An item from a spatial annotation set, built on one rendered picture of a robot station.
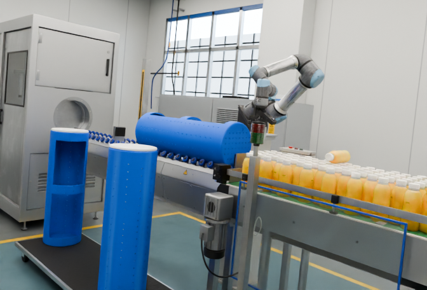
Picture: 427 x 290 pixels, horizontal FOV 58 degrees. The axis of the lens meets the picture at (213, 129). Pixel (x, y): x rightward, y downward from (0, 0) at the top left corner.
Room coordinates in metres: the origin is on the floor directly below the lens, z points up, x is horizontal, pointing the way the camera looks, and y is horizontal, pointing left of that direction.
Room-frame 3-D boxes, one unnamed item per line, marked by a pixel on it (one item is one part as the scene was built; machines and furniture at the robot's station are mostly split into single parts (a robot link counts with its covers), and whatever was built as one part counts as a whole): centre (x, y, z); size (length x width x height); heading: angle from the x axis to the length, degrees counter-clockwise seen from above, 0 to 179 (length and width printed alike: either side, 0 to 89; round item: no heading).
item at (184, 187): (3.02, 0.58, 0.79); 2.17 x 0.29 x 0.34; 46
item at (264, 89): (2.25, -0.27, 1.44); 0.09 x 0.08 x 0.11; 150
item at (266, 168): (1.99, -0.29, 0.98); 0.07 x 0.07 x 0.17
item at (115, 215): (2.27, 0.46, 0.59); 0.28 x 0.28 x 0.88
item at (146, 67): (3.57, 0.67, 0.85); 0.06 x 0.06 x 1.70; 46
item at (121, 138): (3.22, 0.78, 1.00); 0.10 x 0.04 x 0.15; 136
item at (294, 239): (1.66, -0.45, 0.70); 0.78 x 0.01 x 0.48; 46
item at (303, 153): (2.36, -0.53, 1.05); 0.20 x 0.10 x 0.10; 46
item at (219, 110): (4.86, -0.13, 0.72); 2.15 x 0.54 x 1.45; 46
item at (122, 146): (2.27, 0.46, 1.03); 0.28 x 0.28 x 0.01
